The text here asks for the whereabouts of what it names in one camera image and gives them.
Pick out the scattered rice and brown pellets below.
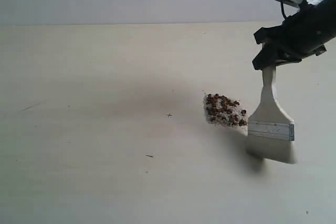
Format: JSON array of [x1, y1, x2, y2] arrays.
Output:
[[203, 93, 248, 128]]

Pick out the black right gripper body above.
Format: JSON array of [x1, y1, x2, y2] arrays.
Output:
[[278, 11, 327, 64]]

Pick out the black right camera cable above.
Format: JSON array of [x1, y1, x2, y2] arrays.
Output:
[[279, 0, 301, 22]]

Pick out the white paint brush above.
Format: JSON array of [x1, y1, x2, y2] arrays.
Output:
[[246, 66, 296, 164]]

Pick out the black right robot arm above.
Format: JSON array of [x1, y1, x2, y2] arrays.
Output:
[[252, 0, 335, 70]]

